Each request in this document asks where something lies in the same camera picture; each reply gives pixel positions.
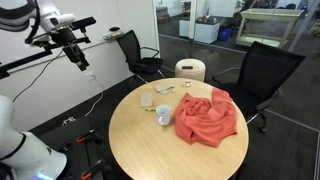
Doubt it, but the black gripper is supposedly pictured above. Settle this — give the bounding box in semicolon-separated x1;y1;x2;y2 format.
50;28;90;71

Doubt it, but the orange cloth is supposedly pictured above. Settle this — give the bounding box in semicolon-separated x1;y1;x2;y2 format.
174;88;237;147

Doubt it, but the beige round stool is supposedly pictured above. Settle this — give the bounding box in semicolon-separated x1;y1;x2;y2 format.
175;59;206;81

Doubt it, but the orange clamp lower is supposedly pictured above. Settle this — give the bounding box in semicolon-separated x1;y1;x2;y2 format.
81;159;105;180

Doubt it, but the white mug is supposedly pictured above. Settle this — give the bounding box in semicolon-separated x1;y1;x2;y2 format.
156;105;171;127

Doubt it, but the black camera bar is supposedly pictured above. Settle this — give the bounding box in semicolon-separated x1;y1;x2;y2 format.
69;17;96;30

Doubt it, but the orange clamp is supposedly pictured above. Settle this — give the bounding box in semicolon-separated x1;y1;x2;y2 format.
81;159;105;180
76;130;102;144

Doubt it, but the wall power outlet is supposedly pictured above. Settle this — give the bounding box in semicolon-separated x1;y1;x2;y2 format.
85;71;96;81

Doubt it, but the black office chair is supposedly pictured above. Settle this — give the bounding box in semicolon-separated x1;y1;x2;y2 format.
116;30;164;85
212;41;305;133

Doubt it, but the white cabinet behind glass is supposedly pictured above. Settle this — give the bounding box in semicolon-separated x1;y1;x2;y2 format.
179;18;220;44

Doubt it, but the blue bin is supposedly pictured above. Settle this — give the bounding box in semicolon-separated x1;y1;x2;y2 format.
218;28;233;41

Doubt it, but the beige card on table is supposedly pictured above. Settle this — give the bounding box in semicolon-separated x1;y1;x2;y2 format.
140;93;153;107

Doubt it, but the green pen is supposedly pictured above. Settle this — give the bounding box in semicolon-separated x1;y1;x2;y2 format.
145;108;156;112

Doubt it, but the round wooden table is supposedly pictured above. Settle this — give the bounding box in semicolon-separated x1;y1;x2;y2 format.
109;78;249;180

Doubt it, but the wooden frame table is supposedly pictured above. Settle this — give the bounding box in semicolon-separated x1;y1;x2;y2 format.
236;8;302;48

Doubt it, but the small colourful item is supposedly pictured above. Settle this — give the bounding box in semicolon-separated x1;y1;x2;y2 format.
182;81;193;88

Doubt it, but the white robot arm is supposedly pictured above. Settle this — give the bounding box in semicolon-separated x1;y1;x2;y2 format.
0;0;89;180

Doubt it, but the black office chair right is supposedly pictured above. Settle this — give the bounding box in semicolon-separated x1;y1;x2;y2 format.
212;41;305;133

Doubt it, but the black mounting rail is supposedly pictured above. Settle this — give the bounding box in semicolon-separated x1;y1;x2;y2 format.
0;36;92;80

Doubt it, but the orange clamp upper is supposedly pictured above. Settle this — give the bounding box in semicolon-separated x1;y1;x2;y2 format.
76;130;102;144

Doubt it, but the white wall cable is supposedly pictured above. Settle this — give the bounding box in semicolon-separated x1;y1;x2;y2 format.
61;75;105;126

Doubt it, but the black office chair left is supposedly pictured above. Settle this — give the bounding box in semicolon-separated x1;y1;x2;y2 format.
116;30;164;85

